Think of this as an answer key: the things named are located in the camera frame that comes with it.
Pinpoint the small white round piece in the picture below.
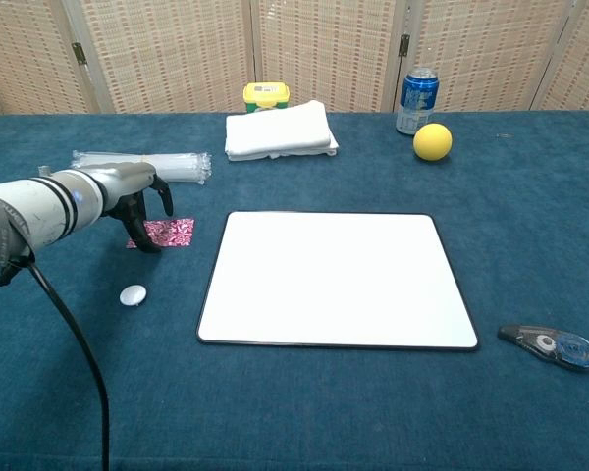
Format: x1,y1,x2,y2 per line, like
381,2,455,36
119,284,148,309

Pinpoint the bundle of wrapped straws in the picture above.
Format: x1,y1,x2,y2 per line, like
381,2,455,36
71,149,213,186

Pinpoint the blue black correction tape dispenser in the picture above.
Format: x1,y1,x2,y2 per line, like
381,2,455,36
497,323,589,372

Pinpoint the white rectangular board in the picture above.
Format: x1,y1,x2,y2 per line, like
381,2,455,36
196,211,481,352

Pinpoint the folded white towel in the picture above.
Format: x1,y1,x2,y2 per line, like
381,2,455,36
224,99,340,162

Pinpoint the teal tablecloth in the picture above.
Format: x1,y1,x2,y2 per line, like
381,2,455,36
0,110,589,471

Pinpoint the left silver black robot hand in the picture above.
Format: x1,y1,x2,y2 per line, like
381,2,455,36
97,161,175,255

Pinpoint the blue soda can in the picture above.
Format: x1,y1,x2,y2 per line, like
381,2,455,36
395,67,441,136

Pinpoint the yellow foam ball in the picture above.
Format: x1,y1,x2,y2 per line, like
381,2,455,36
412,123,454,162

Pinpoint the yellow lidded container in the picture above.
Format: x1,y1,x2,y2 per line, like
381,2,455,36
241,81,292,114

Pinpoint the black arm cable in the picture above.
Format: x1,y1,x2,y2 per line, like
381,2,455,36
0,254,112,471

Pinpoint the pink patterned square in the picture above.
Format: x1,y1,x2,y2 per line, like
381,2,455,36
126,218,196,250

